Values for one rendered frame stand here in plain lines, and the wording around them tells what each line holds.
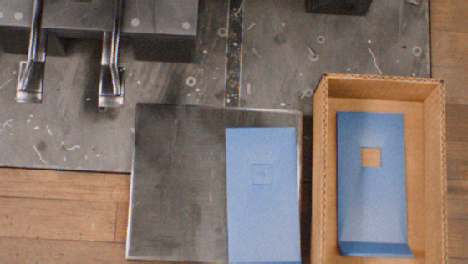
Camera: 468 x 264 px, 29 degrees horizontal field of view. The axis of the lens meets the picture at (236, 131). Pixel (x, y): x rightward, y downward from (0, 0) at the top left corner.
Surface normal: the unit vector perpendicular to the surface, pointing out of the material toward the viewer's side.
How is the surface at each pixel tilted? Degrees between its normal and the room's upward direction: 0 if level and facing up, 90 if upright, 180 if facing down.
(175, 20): 0
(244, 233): 0
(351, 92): 90
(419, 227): 0
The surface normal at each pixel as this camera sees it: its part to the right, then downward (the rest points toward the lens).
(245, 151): 0.05, -0.25
